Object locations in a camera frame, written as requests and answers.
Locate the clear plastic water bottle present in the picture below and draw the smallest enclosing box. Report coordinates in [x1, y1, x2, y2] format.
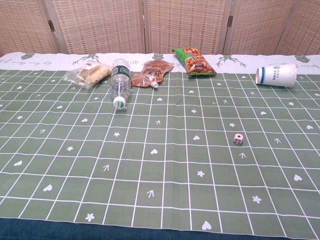
[109, 58, 133, 112]

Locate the green checkered tablecloth table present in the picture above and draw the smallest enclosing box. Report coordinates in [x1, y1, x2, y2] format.
[0, 51, 320, 240]

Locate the clear packaged bread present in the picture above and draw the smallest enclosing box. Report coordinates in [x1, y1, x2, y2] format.
[63, 59, 113, 90]

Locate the woven bamboo folding screen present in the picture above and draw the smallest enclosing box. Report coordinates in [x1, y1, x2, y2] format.
[0, 0, 320, 57]

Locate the green snack bag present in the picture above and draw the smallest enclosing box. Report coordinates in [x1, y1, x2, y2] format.
[172, 46, 217, 77]

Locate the brown spouted sauce pouch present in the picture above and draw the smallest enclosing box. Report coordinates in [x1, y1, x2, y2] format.
[130, 59, 175, 89]

